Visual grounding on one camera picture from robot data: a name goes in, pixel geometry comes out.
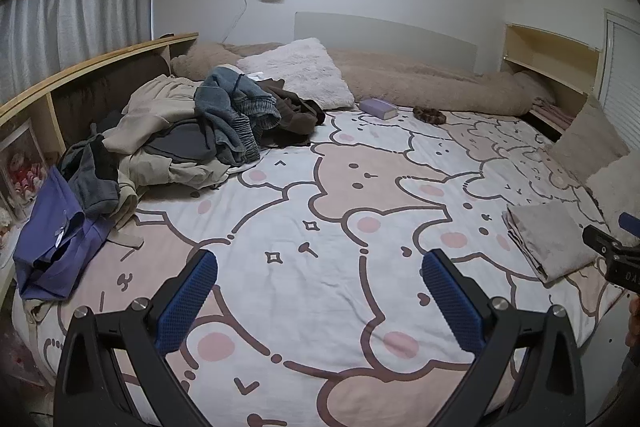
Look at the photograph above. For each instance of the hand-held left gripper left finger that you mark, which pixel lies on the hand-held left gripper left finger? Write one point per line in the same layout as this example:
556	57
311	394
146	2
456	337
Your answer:
192	287

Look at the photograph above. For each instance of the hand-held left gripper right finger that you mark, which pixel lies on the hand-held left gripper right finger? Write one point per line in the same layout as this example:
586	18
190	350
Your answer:
447	289

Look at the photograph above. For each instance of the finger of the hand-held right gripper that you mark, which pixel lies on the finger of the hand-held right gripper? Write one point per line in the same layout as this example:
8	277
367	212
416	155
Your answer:
597	238
628	222

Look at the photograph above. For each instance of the purple garment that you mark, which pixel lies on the purple garment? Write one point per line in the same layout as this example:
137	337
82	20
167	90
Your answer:
55	237

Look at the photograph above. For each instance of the white fluffy cushion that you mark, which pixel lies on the white fluffy cushion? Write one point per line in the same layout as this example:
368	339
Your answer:
617	192

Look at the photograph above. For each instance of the folded beige cloth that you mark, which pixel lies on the folded beige cloth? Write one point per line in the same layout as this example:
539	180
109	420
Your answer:
545	239

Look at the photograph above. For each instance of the beige fluffy cushion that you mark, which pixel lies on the beige fluffy cushion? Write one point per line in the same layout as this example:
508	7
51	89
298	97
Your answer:
585	147

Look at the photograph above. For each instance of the bear print bedsheet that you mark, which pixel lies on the bear print bedsheet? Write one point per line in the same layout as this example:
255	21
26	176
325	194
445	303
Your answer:
350	207

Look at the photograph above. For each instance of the folded pink cloth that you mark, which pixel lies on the folded pink cloth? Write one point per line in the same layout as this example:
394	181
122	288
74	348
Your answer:
552	113

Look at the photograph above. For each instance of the black garment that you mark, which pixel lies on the black garment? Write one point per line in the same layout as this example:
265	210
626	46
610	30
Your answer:
95	179

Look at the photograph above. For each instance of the slate grey garment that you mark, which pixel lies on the slate grey garment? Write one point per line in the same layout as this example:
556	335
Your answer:
180	142

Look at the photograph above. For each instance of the white window blind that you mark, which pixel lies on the white window blind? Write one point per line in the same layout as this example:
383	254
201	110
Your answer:
622	62

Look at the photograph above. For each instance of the beige garment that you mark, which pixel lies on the beige garment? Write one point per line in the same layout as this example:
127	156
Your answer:
150	117

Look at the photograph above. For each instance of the brown scrunchie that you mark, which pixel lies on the brown scrunchie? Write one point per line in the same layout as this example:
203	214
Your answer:
429	114

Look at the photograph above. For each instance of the small purple box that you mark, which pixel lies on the small purple box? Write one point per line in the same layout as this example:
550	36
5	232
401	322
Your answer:
378	107

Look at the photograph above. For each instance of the dark brown garment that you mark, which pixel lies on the dark brown garment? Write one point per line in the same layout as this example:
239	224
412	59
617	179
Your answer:
292	114

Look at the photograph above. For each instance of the framed red flower picture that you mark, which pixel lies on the framed red flower picture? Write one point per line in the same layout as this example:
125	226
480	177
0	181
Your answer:
22	167

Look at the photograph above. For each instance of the wooden bedside shelf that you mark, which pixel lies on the wooden bedside shelf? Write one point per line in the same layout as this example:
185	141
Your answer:
75	82

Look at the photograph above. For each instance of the white fluffy pillow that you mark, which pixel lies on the white fluffy pillow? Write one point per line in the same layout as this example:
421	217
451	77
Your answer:
300	69

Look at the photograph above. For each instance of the white headboard panel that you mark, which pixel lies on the white headboard panel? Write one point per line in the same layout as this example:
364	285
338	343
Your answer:
385	32

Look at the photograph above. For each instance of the grey curtain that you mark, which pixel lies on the grey curtain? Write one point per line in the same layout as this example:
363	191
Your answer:
70	29

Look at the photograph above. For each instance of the yellow wall niche shelf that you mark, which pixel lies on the yellow wall niche shelf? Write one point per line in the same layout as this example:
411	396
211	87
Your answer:
550	67

